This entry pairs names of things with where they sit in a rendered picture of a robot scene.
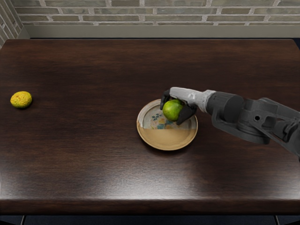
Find tan patterned ceramic plate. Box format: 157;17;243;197
136;98;199;151

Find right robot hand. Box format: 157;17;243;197
159;87;217;126

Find green round fruit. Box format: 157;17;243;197
162;99;184;122

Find yellow bumpy fruit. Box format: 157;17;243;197
10;91;33;109

